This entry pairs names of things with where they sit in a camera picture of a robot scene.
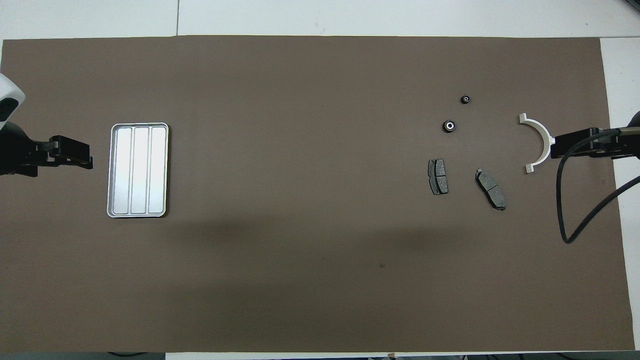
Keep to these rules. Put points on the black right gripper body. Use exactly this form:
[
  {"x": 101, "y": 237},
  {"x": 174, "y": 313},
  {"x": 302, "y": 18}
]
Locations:
[{"x": 625, "y": 147}]

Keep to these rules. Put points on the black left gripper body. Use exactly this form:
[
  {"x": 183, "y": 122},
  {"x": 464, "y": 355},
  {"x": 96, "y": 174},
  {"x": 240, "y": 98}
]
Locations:
[{"x": 20, "y": 150}]

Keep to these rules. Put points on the small black bearing gear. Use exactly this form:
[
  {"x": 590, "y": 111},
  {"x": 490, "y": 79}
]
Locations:
[{"x": 465, "y": 99}]

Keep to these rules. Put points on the silver metal tray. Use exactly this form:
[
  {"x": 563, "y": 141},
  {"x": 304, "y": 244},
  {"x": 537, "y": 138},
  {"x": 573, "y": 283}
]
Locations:
[{"x": 140, "y": 170}]

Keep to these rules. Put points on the dark grey brake pad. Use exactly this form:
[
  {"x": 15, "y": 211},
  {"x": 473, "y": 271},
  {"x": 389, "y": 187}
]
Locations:
[
  {"x": 438, "y": 177},
  {"x": 491, "y": 190}
]

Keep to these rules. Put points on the brown table mat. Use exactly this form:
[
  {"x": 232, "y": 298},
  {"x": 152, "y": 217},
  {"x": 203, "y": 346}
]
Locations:
[{"x": 320, "y": 250}]

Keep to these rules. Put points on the white semicircular bracket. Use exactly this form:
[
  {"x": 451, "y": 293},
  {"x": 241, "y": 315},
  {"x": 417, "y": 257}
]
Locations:
[{"x": 523, "y": 118}]

